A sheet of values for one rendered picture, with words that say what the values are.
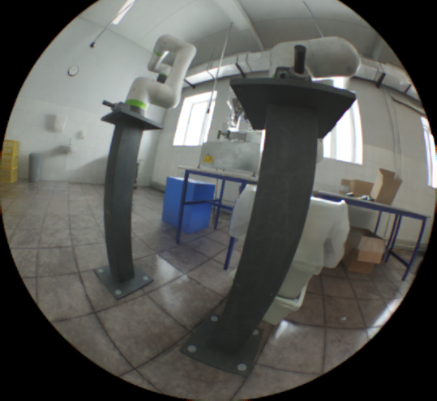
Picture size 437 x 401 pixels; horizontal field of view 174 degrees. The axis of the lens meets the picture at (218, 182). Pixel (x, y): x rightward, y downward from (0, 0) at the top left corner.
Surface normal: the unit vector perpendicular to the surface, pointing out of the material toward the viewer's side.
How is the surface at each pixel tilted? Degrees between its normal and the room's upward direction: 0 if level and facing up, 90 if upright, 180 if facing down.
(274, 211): 90
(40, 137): 90
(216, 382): 0
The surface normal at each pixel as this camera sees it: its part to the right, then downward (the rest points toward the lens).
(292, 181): -0.39, -0.03
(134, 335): 0.18, -0.98
